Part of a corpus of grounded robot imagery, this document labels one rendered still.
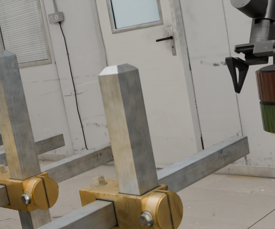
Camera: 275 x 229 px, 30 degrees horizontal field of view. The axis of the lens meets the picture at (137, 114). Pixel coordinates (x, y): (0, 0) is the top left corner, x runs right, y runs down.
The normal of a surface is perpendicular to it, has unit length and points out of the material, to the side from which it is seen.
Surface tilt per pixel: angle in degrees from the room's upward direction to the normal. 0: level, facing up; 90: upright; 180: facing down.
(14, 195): 90
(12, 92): 90
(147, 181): 90
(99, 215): 90
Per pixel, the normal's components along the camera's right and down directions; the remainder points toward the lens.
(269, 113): -0.89, 0.22
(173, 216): 0.71, -0.02
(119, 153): -0.68, 0.23
